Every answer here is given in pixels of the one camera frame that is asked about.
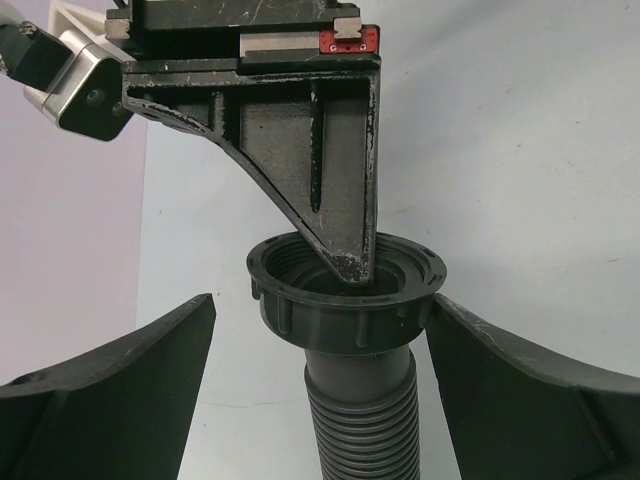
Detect black corrugated hose with nut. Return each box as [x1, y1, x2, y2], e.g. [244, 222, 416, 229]
[245, 230, 448, 480]

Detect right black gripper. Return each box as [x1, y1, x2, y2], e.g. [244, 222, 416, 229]
[104, 1, 381, 285]

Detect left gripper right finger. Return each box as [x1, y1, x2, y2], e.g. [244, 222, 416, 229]
[426, 295, 639, 479]

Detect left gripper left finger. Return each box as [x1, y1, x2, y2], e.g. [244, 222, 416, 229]
[1, 294, 216, 479]

